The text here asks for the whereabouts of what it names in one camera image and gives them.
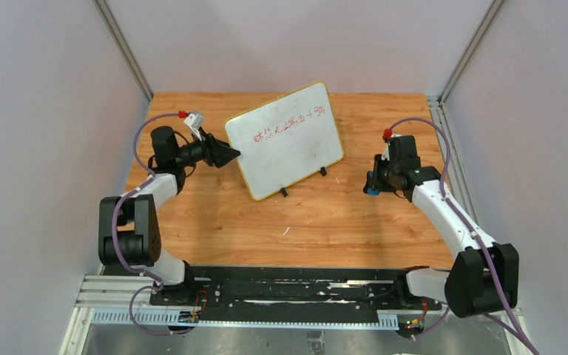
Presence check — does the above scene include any left aluminium corner post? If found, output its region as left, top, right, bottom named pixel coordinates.
left=92, top=0, right=154, bottom=102

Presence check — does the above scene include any aluminium front rail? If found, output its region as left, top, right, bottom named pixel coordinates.
left=75, top=274, right=523, bottom=331

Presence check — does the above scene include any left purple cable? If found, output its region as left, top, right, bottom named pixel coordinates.
left=111, top=111, right=197, bottom=337

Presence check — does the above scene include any purple cable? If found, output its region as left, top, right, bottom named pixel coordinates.
left=111, top=111, right=197, bottom=337
left=382, top=117, right=540, bottom=355

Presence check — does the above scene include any blue whiteboard eraser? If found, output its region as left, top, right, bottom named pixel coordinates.
left=363, top=171, right=380, bottom=196

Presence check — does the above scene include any yellow framed whiteboard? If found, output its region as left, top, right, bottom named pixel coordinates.
left=224, top=81, right=344, bottom=200

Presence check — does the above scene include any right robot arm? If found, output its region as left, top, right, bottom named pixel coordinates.
left=363, top=135, right=519, bottom=318

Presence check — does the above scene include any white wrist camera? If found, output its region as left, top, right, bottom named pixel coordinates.
left=184, top=112, right=204, bottom=132
left=381, top=134, right=402, bottom=161

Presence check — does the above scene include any right aluminium corner post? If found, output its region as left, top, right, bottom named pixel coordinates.
left=438, top=0, right=506, bottom=106

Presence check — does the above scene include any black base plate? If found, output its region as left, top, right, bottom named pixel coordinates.
left=149, top=266, right=441, bottom=327

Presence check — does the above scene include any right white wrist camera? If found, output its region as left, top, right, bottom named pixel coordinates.
left=381, top=134, right=402, bottom=161

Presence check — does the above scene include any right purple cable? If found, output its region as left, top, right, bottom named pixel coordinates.
left=382, top=117, right=540, bottom=355

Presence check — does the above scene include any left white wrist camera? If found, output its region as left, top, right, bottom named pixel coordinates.
left=184, top=112, right=204, bottom=132

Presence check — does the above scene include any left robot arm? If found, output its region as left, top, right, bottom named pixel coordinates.
left=98, top=126, right=241, bottom=293

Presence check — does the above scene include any aluminium corner post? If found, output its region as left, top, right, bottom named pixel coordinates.
left=438, top=0, right=506, bottom=106
left=92, top=0, right=154, bottom=102

